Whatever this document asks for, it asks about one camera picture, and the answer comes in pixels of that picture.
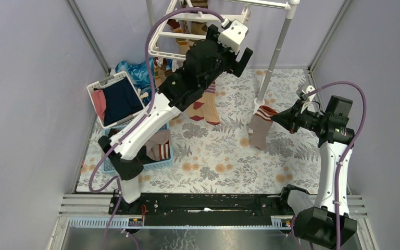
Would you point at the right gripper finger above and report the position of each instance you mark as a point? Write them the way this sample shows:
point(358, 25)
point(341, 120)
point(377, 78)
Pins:
point(283, 121)
point(287, 114)

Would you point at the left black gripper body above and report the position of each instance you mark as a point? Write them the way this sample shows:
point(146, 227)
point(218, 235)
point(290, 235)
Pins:
point(228, 59)

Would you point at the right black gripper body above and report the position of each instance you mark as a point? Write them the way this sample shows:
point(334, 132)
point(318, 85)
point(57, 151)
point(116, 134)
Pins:
point(305, 119)

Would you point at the red striped sock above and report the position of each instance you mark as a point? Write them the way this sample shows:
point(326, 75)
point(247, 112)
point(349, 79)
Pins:
point(194, 111)
point(208, 108)

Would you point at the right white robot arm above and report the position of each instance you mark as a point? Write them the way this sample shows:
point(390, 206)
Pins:
point(325, 221)

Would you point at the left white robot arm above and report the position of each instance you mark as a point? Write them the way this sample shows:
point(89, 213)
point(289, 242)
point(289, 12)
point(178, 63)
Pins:
point(204, 62)

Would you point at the pile of socks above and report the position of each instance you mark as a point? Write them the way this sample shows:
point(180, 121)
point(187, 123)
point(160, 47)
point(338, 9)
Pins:
point(156, 149)

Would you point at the silver drying rack stand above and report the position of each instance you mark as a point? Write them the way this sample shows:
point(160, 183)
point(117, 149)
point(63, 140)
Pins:
point(191, 13)

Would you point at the blue patterned cloth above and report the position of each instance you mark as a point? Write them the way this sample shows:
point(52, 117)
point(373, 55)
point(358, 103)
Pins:
point(139, 75)

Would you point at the dark navy cloth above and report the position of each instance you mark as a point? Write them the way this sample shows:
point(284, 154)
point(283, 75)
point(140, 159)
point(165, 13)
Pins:
point(122, 101)

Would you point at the pink cloth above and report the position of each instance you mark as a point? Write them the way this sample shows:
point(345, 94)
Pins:
point(99, 102)

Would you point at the white laundry basket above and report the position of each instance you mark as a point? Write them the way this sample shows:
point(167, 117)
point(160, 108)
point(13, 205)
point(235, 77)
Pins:
point(107, 82)

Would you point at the blue laundry basket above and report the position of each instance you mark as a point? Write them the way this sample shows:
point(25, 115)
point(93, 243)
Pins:
point(109, 168)

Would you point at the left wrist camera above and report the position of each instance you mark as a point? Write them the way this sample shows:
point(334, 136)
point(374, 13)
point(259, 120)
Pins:
point(233, 34)

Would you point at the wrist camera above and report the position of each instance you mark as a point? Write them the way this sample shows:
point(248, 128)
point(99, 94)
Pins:
point(305, 98)
point(233, 34)

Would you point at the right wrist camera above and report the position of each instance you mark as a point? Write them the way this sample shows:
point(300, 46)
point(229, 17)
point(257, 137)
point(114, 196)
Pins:
point(305, 98)

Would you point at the white sock hanger frame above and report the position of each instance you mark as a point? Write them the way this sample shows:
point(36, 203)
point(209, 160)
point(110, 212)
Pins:
point(182, 31)

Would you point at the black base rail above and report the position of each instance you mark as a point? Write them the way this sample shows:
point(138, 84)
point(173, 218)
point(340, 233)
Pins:
point(172, 209)

